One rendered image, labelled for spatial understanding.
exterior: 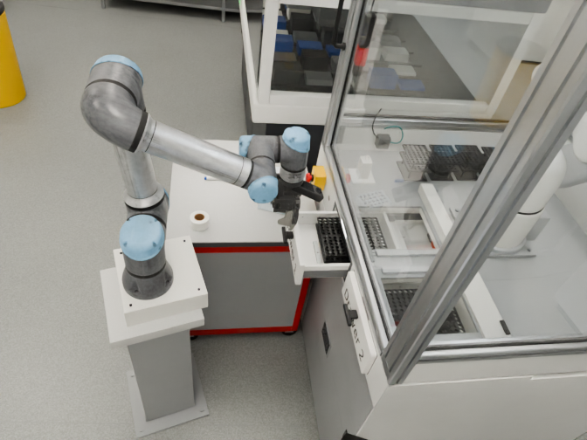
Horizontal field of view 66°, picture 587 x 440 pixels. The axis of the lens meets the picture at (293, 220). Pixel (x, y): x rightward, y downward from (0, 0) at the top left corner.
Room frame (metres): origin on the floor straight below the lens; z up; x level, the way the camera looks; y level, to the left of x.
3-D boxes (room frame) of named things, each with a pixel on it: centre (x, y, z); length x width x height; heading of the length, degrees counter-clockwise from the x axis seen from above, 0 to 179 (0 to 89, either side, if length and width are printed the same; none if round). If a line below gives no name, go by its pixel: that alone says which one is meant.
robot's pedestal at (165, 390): (0.81, 0.41, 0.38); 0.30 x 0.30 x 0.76; 29
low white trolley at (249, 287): (1.40, 0.23, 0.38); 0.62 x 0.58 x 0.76; 15
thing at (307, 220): (1.10, -0.22, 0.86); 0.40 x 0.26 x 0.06; 105
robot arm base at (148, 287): (0.81, 0.41, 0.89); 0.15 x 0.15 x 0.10
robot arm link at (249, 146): (0.99, 0.12, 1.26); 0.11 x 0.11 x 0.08; 14
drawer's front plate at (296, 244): (1.04, -0.02, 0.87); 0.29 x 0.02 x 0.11; 15
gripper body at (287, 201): (1.03, 0.03, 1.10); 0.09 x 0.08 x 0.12; 105
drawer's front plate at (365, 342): (0.78, -0.24, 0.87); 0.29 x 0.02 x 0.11; 15
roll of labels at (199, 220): (1.14, 0.34, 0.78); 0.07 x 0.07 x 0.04
